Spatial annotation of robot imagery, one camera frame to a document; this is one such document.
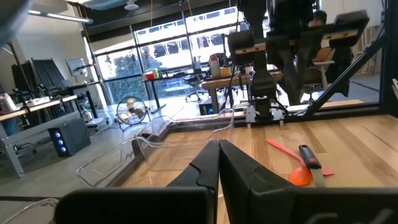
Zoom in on wooden bar black pads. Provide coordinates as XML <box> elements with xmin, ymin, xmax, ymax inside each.
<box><xmin>228</xmin><ymin>10</ymin><xmax>371</xmax><ymax>67</ymax></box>

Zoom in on grey metal workbench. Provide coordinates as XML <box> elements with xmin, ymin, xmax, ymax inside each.
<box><xmin>0</xmin><ymin>95</ymin><xmax>82</xmax><ymax>179</ymax></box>

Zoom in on black folding panel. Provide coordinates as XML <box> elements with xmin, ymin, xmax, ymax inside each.
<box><xmin>30</xmin><ymin>58</ymin><xmax>75</xmax><ymax>94</ymax></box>

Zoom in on clear plastic bin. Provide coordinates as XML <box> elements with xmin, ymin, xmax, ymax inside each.
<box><xmin>0</xmin><ymin>197</ymin><xmax>60</xmax><ymax>224</ymax></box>
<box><xmin>76</xmin><ymin>108</ymin><xmax>236</xmax><ymax>188</ymax></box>

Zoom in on computer monitor on arm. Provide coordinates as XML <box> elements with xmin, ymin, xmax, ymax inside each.
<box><xmin>65</xmin><ymin>58</ymin><xmax>89</xmax><ymax>77</ymax></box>

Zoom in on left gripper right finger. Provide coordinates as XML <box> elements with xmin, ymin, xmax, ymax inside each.
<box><xmin>219</xmin><ymin>139</ymin><xmax>398</xmax><ymax>224</ymax></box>

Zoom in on round metal floor fan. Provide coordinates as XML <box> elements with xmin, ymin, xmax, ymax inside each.
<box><xmin>116</xmin><ymin>95</ymin><xmax>151</xmax><ymax>132</ymax></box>

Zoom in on person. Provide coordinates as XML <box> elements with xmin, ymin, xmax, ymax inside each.
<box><xmin>306</xmin><ymin>9</ymin><xmax>335</xmax><ymax>63</ymax></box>

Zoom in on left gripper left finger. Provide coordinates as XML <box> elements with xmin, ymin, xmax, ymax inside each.
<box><xmin>53</xmin><ymin>139</ymin><xmax>221</xmax><ymax>224</ymax></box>

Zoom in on black standing desk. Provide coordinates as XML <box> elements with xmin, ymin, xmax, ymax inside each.
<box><xmin>141</xmin><ymin>70</ymin><xmax>203</xmax><ymax>114</ymax></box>

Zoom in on pink spoon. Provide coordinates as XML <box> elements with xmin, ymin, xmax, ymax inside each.
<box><xmin>266</xmin><ymin>138</ymin><xmax>336</xmax><ymax>177</ymax></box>

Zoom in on office chair tan back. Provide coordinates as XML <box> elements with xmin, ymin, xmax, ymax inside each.
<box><xmin>300</xmin><ymin>46</ymin><xmax>337</xmax><ymax>96</ymax></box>

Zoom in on black square-headed turner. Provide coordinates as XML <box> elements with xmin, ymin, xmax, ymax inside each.
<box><xmin>298</xmin><ymin>144</ymin><xmax>326</xmax><ymax>189</ymax></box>

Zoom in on black aluminium table frame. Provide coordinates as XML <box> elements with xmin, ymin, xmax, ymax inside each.
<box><xmin>167</xmin><ymin>0</ymin><xmax>398</xmax><ymax>131</ymax></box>

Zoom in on black computer tower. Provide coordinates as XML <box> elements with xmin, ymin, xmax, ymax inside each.
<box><xmin>198</xmin><ymin>98</ymin><xmax>216</xmax><ymax>116</ymax></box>

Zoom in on computer tower blue lights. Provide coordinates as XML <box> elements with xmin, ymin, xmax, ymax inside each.
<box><xmin>48</xmin><ymin>117</ymin><xmax>92</xmax><ymax>157</ymax></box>

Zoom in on black office chair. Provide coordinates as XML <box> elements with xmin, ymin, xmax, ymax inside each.
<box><xmin>183</xmin><ymin>73</ymin><xmax>208</xmax><ymax>103</ymax></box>

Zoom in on ceiling strip light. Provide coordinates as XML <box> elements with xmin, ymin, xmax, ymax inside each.
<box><xmin>27</xmin><ymin>8</ymin><xmax>94</xmax><ymax>25</ymax></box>

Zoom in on wooden desk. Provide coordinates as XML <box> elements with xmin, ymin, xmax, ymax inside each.
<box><xmin>201</xmin><ymin>70</ymin><xmax>284</xmax><ymax>115</ymax></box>

